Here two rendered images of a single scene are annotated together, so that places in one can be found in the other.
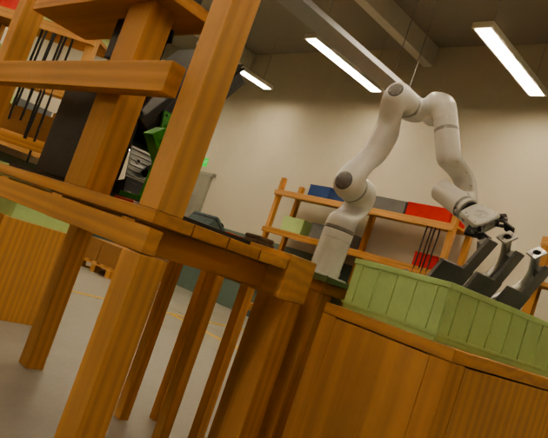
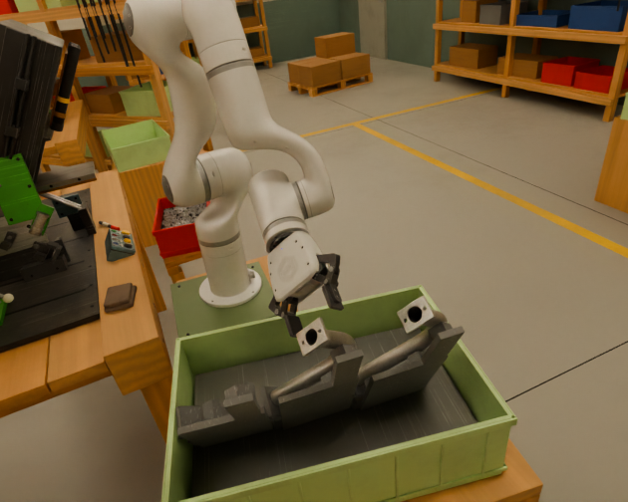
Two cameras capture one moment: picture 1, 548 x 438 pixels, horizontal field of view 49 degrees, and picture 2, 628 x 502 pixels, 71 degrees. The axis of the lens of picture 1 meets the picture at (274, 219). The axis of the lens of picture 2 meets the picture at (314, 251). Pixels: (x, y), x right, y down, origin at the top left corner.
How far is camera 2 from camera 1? 1.89 m
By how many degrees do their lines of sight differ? 44
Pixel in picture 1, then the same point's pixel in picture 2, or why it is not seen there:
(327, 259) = (213, 281)
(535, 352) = (440, 473)
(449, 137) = (221, 99)
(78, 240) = not seen: hidden behind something
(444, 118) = (203, 56)
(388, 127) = (172, 84)
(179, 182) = not seen: outside the picture
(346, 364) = not seen: hidden behind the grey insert
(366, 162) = (178, 151)
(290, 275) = (120, 372)
